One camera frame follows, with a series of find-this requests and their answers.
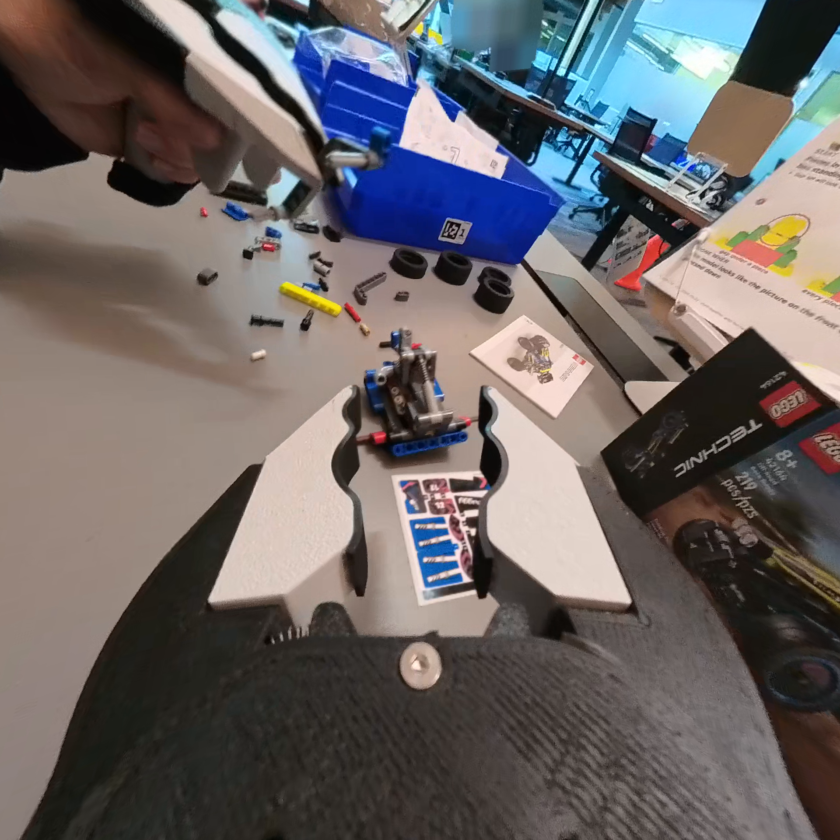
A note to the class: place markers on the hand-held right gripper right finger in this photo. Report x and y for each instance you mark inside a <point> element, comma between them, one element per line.
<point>558,525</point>

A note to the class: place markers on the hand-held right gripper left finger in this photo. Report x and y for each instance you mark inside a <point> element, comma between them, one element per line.
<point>282,525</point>

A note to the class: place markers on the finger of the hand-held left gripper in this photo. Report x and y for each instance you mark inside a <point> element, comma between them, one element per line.
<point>249,124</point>
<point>275,65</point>

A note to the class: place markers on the grey axle with blue connector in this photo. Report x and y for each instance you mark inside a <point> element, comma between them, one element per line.
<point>351,159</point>

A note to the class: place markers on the blue plastic connector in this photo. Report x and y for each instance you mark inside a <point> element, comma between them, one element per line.
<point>380,140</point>

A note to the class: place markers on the toy buggy chassis assembly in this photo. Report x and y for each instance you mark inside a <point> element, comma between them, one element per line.
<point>410,400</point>

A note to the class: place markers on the person's left forearm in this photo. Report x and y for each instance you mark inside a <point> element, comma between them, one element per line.
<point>33,144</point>

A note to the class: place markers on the black toy set box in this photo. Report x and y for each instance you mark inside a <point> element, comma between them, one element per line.
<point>722,525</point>

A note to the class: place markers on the person's left hand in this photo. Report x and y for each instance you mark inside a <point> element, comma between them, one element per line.
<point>65,65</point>

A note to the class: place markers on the blue storage bin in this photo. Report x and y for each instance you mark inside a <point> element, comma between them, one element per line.
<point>308,59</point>
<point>426,203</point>
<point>367,111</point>

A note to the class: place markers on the black plastic beam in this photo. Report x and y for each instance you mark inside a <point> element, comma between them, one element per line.
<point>243,192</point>

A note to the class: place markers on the clear plastic bag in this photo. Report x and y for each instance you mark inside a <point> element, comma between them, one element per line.
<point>361,52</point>

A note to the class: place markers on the small blue plastic piece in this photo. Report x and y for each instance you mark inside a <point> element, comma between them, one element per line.
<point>235,211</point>

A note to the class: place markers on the small dark grey connector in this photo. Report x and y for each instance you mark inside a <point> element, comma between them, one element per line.
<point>207,277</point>

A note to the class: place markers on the light grey short beam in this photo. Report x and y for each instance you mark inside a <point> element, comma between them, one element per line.
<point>251,250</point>

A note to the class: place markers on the blue and pink sticker sheet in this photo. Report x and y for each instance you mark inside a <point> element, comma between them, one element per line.
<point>433,551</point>

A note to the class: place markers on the white buggy picture booklet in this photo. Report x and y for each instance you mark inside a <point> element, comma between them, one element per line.
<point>531,367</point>

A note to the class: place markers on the white paper sheets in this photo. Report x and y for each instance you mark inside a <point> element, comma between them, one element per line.
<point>439,138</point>

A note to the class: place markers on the yellow plastic beam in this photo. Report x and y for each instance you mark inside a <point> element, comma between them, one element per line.
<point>310,299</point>

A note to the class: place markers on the dark grey upright panel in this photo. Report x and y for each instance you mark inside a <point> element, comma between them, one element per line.
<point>604,328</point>

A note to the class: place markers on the long red plastic pin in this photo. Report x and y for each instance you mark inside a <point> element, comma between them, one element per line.
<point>352,312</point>

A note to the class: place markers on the orange plastic object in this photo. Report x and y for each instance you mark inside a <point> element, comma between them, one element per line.
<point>640,269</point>

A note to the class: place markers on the white printed poster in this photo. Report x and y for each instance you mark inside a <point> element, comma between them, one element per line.
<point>774,262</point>

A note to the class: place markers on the brown office desk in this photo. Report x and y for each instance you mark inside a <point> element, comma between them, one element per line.
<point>656,190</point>

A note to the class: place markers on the black and tan card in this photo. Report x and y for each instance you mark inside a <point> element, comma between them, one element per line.
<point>754,111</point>

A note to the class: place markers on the black plastic frame piece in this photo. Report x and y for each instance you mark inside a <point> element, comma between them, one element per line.
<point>306,226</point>

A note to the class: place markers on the black plastic bracket piece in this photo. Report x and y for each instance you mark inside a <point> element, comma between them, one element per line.
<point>331,233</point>

